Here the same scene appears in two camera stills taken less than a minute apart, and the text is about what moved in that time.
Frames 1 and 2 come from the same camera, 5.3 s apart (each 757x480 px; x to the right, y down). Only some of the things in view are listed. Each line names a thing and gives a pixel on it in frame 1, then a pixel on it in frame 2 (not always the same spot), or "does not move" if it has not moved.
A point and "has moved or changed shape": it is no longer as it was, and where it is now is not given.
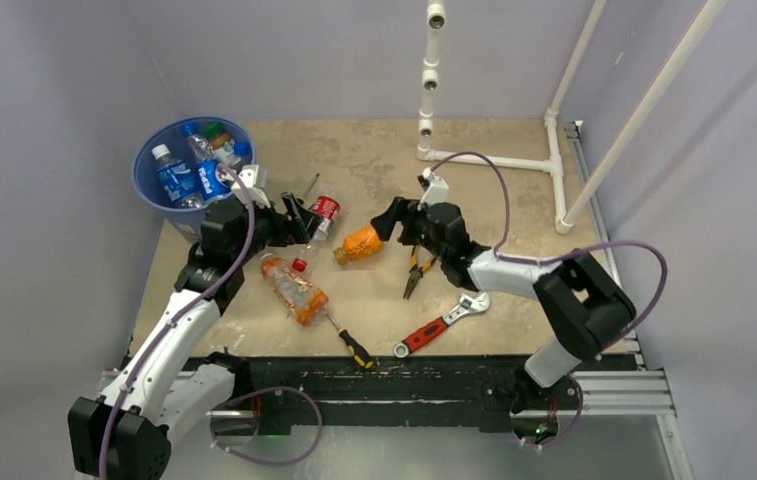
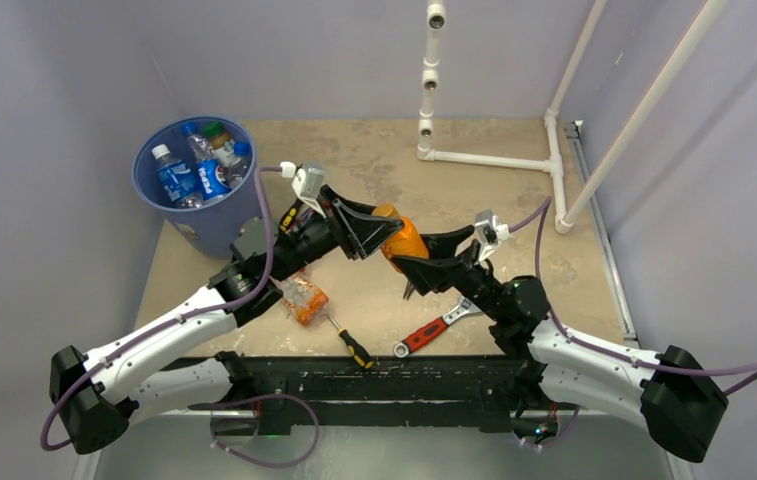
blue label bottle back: x=176 y=179 does not move
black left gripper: x=301 y=230 to x=367 y=229
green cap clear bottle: x=223 y=147 does not move
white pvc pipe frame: x=437 y=11 does not move
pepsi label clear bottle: x=211 y=182 does not move
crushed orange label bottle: x=308 y=302 does not move
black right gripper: x=385 y=223 to x=435 y=275
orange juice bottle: x=362 y=244 has moved or changed shape
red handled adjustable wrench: x=431 y=330 does not move
